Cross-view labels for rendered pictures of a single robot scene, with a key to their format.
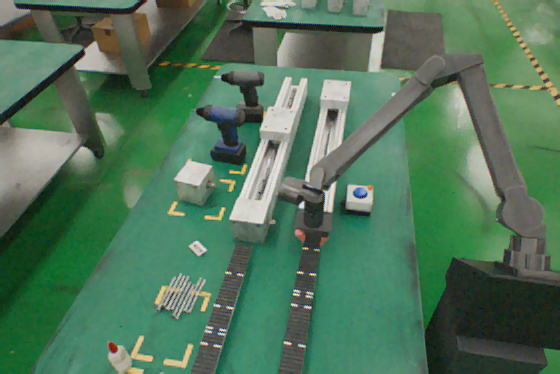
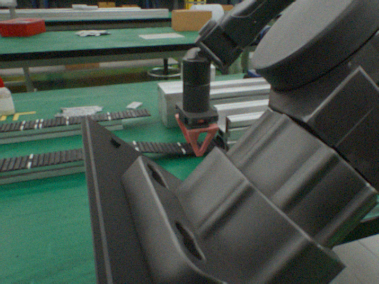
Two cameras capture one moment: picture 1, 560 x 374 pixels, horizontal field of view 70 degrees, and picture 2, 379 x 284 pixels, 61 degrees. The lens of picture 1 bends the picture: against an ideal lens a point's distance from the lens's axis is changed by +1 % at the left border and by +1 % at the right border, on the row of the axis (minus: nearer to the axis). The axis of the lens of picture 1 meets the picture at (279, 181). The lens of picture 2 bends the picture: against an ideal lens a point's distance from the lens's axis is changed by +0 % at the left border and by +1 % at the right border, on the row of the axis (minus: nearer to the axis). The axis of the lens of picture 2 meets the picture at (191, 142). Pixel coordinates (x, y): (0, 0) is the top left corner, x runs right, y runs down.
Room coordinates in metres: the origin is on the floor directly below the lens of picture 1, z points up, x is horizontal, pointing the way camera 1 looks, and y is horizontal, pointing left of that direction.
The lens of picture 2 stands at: (0.42, -0.64, 1.11)
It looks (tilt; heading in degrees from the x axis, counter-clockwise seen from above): 26 degrees down; 60
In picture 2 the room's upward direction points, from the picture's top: straight up
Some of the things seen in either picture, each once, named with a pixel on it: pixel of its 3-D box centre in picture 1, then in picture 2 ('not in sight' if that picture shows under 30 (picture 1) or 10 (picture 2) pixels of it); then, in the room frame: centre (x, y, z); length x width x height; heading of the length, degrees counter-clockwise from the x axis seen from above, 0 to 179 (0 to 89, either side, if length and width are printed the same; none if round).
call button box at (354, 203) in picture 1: (356, 199); not in sight; (0.90, -0.25, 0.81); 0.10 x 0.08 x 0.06; 78
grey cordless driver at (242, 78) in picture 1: (240, 95); not in sight; (1.45, 0.15, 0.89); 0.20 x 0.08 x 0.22; 83
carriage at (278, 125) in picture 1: (279, 126); not in sight; (1.24, 0.00, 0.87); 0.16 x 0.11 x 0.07; 168
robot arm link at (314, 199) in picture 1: (312, 200); (196, 70); (0.76, -0.09, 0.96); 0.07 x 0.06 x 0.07; 59
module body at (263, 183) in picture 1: (279, 137); (317, 90); (1.24, 0.00, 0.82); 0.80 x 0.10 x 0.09; 168
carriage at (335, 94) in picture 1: (335, 97); not in sight; (1.45, -0.24, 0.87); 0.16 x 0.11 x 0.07; 168
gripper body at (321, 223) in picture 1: (313, 216); (196, 100); (0.75, -0.09, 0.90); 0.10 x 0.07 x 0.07; 78
